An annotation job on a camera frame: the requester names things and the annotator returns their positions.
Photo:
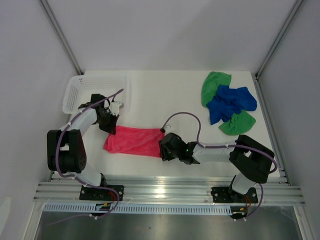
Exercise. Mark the blue towel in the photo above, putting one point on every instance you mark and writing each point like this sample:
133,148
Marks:
229,101

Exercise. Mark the red towel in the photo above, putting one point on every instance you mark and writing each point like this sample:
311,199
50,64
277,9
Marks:
134,141

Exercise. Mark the green towel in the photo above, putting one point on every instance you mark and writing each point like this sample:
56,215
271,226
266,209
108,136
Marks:
239,123

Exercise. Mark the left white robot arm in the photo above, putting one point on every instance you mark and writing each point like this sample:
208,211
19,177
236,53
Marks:
66,152

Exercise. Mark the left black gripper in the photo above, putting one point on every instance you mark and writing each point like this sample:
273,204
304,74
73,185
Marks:
111,128

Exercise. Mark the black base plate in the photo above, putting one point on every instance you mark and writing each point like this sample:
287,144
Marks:
223,194
94,194

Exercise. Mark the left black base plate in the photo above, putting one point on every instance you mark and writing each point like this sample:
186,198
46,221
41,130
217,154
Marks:
94,194

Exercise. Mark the white slotted cable duct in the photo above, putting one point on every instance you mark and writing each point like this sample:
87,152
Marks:
130,208

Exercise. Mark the right aluminium frame post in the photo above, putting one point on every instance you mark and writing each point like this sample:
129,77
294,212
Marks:
280,36

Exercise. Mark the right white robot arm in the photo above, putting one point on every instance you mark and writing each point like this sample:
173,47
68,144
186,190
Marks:
253,160

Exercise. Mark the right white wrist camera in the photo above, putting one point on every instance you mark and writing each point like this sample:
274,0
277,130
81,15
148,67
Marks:
167,129

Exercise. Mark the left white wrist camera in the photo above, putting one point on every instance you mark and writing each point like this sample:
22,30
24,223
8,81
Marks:
115,107

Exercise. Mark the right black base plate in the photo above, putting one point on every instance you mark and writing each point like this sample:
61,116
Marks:
223,194

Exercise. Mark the aluminium mounting rail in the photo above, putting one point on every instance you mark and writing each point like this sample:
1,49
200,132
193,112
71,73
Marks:
169,190

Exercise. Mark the aluminium frame post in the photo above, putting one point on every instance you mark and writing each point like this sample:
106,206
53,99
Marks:
280,36
48,12

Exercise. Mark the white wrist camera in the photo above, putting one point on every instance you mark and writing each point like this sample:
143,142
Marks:
167,129
115,107

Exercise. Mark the left aluminium frame post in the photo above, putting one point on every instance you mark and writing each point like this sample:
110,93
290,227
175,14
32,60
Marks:
48,12

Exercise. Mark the white perforated plastic basket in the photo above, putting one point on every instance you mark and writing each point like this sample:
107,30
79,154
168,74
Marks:
80,88

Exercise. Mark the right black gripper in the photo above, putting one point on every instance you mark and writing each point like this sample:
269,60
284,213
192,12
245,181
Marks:
164,154

